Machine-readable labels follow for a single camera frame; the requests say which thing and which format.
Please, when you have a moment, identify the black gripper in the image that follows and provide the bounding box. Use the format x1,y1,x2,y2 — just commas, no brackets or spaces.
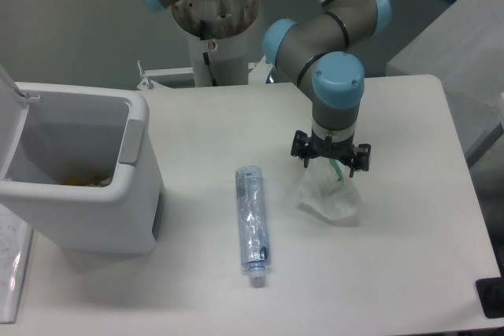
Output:
291,130,372,176

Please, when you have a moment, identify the clear plastic bag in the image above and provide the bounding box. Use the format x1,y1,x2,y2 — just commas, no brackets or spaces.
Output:
296,157,363,227

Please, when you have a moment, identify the crushed clear plastic bottle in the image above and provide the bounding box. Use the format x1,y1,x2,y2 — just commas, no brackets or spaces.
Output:
235,165,271,288

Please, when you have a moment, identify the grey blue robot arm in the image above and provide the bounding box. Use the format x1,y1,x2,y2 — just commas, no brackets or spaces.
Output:
143,0,391,172

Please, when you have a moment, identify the white open trash can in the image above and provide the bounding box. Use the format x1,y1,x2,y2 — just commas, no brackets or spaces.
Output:
1,72,164,254

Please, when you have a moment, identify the yellow trash inside can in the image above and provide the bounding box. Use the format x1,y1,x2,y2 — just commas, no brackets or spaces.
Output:
61,172,113,187

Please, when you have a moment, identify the black device table corner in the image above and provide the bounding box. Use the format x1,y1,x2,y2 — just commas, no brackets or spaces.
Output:
476,277,503,319

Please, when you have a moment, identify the laminated paper sheet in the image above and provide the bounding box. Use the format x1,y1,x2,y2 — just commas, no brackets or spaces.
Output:
0,205,33,324

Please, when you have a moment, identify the white table clamp bracket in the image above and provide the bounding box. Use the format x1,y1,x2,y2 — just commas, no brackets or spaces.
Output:
135,56,276,91

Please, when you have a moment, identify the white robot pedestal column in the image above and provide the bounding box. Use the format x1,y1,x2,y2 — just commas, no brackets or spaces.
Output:
172,0,259,87

